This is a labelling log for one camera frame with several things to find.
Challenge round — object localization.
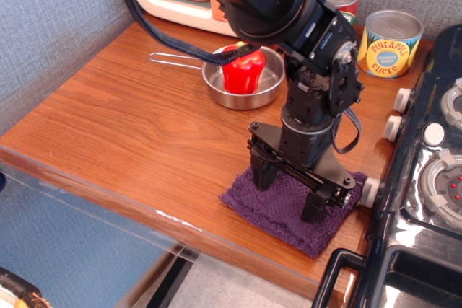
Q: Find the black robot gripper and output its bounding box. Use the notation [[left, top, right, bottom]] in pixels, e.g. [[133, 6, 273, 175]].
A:
[[248, 107, 356, 223]]

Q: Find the purple towel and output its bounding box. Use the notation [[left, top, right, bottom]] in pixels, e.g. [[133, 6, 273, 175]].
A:
[[220, 168, 367, 258]]

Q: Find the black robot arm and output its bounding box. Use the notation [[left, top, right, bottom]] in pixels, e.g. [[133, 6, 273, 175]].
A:
[[220, 0, 364, 222]]

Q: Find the small steel frying pan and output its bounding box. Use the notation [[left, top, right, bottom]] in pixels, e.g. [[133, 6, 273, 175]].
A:
[[148, 47, 285, 110]]

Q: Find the red toy bell pepper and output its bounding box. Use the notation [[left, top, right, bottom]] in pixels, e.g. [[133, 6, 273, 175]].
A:
[[222, 50, 266, 94]]

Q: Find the black toy stove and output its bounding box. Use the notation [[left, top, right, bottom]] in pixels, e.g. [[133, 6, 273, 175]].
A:
[[313, 25, 461, 307]]

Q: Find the pineapple slices can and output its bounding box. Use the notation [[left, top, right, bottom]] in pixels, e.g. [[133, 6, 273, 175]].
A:
[[357, 9, 424, 79]]

